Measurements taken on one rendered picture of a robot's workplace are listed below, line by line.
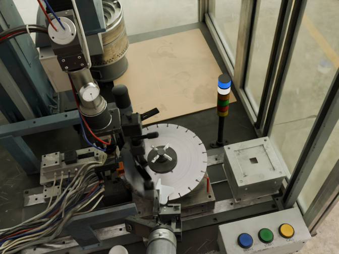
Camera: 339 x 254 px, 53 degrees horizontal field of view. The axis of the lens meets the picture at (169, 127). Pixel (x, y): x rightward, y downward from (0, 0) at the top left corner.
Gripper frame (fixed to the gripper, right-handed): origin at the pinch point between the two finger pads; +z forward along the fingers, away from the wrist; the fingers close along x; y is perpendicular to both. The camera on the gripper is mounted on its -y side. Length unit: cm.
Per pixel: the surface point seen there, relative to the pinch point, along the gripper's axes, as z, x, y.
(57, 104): 66, 17, -54
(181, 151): 20.9, 7.4, 7.7
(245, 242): -4.1, -14.6, 27.0
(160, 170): 13.7, 3.7, -0.3
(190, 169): 14.4, 3.0, 10.7
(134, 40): 108, 42, -18
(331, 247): 67, -76, 88
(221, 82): 21.1, 32.3, 23.0
